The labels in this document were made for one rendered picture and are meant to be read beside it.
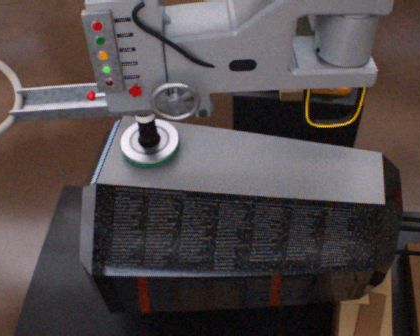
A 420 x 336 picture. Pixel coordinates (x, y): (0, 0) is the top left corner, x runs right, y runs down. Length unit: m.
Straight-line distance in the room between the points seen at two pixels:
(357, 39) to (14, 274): 2.07
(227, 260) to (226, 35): 0.79
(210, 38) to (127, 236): 0.79
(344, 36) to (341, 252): 0.75
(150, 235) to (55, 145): 1.57
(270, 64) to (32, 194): 1.90
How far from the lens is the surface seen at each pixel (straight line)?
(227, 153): 1.86
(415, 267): 2.58
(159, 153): 1.80
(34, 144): 3.31
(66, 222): 2.83
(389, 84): 3.66
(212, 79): 1.53
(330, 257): 1.80
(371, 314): 2.25
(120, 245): 1.85
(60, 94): 1.80
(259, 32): 1.44
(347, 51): 1.55
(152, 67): 1.48
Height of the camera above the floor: 2.25
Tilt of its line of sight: 50 degrees down
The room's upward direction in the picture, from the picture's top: 2 degrees counter-clockwise
